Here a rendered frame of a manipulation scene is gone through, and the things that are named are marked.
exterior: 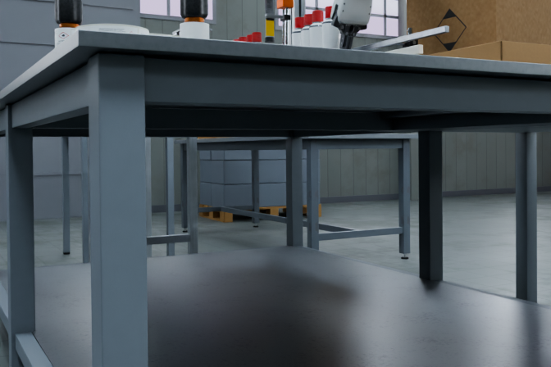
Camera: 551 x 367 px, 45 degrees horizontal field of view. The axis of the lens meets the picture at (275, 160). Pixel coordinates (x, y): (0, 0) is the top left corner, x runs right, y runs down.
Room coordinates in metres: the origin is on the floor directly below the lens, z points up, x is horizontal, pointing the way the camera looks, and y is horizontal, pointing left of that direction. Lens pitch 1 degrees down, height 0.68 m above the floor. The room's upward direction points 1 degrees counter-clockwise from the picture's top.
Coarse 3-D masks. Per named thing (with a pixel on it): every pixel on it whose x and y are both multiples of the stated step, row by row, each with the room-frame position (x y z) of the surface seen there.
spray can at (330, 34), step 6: (330, 6) 1.87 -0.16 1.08; (330, 12) 1.87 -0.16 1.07; (324, 24) 1.87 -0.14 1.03; (330, 24) 1.86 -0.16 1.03; (324, 30) 1.87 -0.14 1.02; (330, 30) 1.86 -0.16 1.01; (336, 30) 1.86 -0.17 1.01; (324, 36) 1.87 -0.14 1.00; (330, 36) 1.86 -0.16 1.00; (336, 36) 1.86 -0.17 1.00; (324, 42) 1.87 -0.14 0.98; (330, 42) 1.86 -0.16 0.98; (336, 42) 1.86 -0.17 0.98
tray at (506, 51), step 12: (468, 48) 1.23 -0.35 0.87; (480, 48) 1.20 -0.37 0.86; (492, 48) 1.18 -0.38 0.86; (504, 48) 1.16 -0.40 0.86; (516, 48) 1.17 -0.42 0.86; (528, 48) 1.19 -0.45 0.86; (540, 48) 1.20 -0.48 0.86; (504, 60) 1.16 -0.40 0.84; (516, 60) 1.17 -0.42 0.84; (528, 60) 1.19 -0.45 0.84; (540, 60) 1.20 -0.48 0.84
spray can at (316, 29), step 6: (312, 12) 1.94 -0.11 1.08; (318, 12) 1.93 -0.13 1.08; (312, 18) 1.94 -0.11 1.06; (318, 18) 1.93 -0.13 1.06; (312, 24) 1.93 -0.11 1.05; (318, 24) 1.92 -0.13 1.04; (312, 30) 1.92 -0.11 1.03; (318, 30) 1.92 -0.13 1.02; (312, 36) 1.92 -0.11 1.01; (318, 36) 1.92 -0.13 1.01; (312, 42) 1.92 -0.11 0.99; (318, 42) 1.92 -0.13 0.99
